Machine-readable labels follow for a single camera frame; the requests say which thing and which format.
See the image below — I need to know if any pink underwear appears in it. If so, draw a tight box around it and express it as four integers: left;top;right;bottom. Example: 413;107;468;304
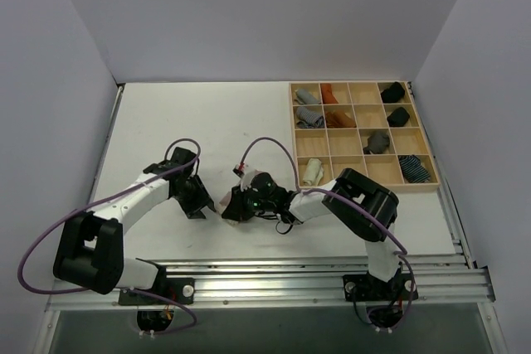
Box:
215;192;240;226

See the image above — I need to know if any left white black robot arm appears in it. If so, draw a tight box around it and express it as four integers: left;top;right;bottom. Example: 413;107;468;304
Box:
53;147;215;303

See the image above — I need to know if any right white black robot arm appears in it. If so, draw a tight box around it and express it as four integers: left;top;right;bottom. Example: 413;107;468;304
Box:
217;168;406;298

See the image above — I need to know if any grey striped rolled cloth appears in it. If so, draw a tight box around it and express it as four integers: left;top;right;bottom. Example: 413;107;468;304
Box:
295;107;325;129

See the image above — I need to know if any orange rolled cloth lower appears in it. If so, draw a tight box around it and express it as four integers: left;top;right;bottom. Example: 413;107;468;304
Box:
324;110;356;129

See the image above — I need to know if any orange rolled cloth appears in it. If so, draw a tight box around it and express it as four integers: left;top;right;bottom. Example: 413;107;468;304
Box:
320;83;338;104
324;110;356;129

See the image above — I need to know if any orange rolled cloth upper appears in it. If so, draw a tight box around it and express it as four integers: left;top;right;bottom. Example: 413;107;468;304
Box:
320;83;338;104

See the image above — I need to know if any dark grey rolled cloth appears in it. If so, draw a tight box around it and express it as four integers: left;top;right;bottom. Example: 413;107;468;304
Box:
363;131;391;155

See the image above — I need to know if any wooden compartment tray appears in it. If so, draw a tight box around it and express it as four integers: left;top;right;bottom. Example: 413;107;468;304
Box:
289;80;440;193

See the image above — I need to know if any blue striped rolled cloth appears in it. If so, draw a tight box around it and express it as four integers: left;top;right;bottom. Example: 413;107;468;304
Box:
398;155;431;183

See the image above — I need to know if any black rolled cloth lower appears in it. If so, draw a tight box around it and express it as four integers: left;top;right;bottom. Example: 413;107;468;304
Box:
387;107;411;128

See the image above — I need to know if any black rolled cloth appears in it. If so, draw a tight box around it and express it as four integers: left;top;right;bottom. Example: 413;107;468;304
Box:
387;107;411;128
380;81;406;104

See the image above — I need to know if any black rolled cloth upper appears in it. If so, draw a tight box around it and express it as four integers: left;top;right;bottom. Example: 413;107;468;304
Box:
380;81;406;104

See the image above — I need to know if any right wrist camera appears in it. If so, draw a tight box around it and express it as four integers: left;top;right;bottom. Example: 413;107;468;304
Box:
233;163;278;197

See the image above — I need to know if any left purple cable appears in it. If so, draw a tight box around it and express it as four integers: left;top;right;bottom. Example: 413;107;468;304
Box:
18;138;202;337

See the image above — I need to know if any purple cable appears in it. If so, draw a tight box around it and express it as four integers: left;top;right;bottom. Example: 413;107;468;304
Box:
18;138;202;337
240;136;412;326

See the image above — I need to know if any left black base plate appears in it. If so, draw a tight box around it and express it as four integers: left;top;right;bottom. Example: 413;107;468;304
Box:
118;277;195;306

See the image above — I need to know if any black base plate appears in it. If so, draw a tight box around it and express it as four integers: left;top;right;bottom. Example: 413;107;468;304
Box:
118;277;195;306
342;269;419;303

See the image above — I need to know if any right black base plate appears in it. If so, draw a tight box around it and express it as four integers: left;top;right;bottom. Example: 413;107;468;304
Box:
342;269;419;303

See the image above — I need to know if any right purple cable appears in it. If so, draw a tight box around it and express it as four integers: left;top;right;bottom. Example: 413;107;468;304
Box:
240;136;412;326

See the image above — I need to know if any aluminium frame rail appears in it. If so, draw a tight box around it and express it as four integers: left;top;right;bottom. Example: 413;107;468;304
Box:
44;245;497;313

